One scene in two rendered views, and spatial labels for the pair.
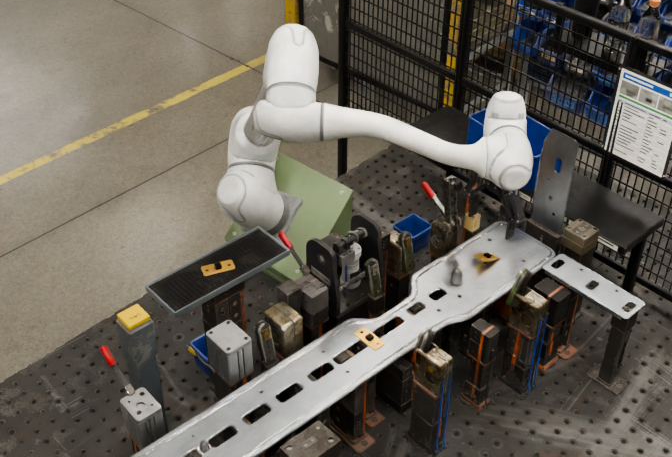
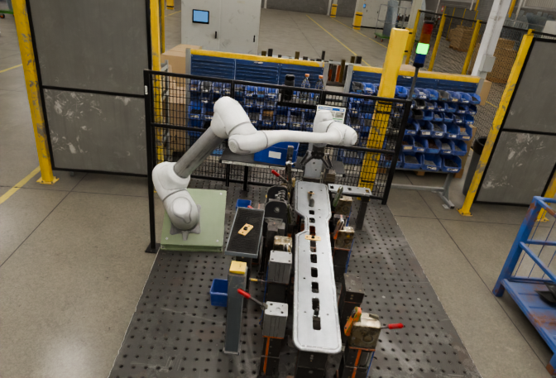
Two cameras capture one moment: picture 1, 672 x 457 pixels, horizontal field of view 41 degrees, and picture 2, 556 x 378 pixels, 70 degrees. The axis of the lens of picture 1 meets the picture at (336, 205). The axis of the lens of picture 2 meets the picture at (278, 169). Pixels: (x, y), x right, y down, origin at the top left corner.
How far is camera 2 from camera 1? 1.59 m
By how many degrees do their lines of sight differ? 42
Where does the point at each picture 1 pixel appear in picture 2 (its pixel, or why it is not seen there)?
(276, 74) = (236, 120)
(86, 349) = (141, 333)
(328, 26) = (72, 150)
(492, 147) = (341, 129)
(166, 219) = (37, 279)
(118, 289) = (40, 328)
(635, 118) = not seen: hidden behind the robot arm
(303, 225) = (208, 217)
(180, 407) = not seen: hidden behind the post
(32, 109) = not seen: outside the picture
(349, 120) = (275, 135)
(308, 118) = (261, 137)
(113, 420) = (202, 356)
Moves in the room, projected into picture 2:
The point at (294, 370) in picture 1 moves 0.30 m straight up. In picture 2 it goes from (304, 263) to (313, 209)
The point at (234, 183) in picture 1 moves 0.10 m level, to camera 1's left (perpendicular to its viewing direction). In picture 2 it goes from (182, 201) to (166, 207)
